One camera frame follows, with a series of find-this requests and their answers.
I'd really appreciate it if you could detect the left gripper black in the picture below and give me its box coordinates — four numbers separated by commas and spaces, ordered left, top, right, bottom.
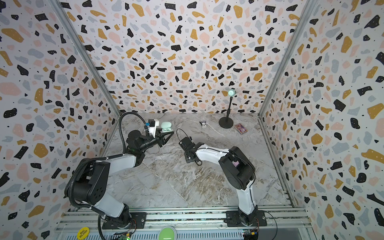
140, 129, 175, 154

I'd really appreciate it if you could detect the mint green charging case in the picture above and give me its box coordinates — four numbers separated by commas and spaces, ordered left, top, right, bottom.
161, 122, 173, 133

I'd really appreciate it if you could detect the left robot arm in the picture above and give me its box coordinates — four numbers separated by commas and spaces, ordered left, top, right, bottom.
65, 129, 174, 229

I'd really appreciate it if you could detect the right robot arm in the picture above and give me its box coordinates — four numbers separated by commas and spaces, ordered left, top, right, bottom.
179, 137, 258, 226

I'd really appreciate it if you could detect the small black purple figurine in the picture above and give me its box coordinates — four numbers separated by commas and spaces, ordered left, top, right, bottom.
200, 121, 207, 129

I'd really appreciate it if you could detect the black microphone stand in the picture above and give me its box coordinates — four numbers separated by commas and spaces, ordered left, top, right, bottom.
219, 89, 236, 129

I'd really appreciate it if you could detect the colourful card box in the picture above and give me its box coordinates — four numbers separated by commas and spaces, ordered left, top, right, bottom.
234, 124, 248, 135

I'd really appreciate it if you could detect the green round button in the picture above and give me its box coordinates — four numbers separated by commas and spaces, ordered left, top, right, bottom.
158, 226, 177, 240

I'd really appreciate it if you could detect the yellow round sticker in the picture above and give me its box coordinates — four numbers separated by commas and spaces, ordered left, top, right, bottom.
77, 227, 90, 240

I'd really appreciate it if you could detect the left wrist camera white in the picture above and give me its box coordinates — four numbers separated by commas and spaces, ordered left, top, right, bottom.
144, 119, 161, 138

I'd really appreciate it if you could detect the aluminium front rail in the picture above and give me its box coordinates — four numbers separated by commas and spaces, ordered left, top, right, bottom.
55, 205, 311, 232

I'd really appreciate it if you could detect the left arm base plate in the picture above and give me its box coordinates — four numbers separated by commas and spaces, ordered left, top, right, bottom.
102, 212, 147, 231

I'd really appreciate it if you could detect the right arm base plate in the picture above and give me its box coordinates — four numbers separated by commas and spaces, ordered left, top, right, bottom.
224, 209, 267, 228

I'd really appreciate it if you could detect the black corrugated cable hose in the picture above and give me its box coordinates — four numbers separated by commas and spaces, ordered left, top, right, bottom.
64, 111, 148, 209

